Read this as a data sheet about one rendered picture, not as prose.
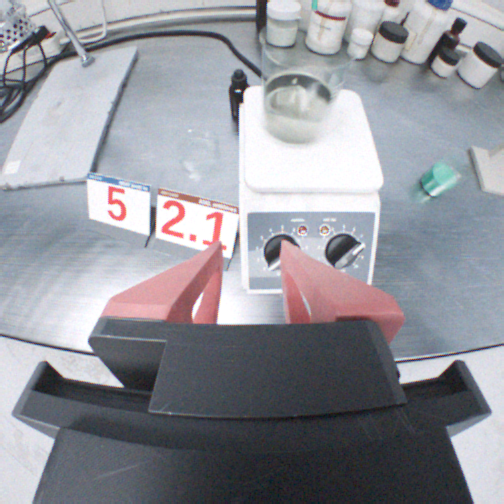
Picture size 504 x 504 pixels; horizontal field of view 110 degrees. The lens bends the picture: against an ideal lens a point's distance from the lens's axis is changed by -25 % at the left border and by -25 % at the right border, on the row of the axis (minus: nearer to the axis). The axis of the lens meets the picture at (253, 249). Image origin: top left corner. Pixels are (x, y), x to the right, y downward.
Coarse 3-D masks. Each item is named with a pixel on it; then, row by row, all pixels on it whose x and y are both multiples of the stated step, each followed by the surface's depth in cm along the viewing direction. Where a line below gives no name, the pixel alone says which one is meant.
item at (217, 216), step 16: (160, 208) 24; (176, 208) 24; (192, 208) 24; (208, 208) 23; (160, 224) 25; (176, 224) 25; (192, 224) 24; (208, 224) 24; (224, 224) 24; (192, 240) 25; (208, 240) 25; (224, 240) 25
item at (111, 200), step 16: (96, 192) 25; (112, 192) 25; (128, 192) 24; (144, 192) 24; (96, 208) 26; (112, 208) 25; (128, 208) 25; (144, 208) 25; (128, 224) 26; (144, 224) 26
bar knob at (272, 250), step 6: (270, 240) 20; (276, 240) 20; (288, 240) 20; (294, 240) 20; (270, 246) 20; (276, 246) 20; (264, 252) 21; (270, 252) 21; (276, 252) 20; (270, 258) 20; (276, 258) 19; (270, 264) 19; (276, 264) 19
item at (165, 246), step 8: (216, 200) 23; (160, 240) 26; (168, 240) 26; (176, 240) 26; (232, 240) 24; (152, 248) 26; (160, 248) 26; (168, 248) 26; (176, 248) 26; (184, 248) 26; (192, 248) 26; (200, 248) 26; (232, 248) 25; (176, 256) 25; (184, 256) 25; (192, 256) 25; (224, 256) 25; (224, 264) 25
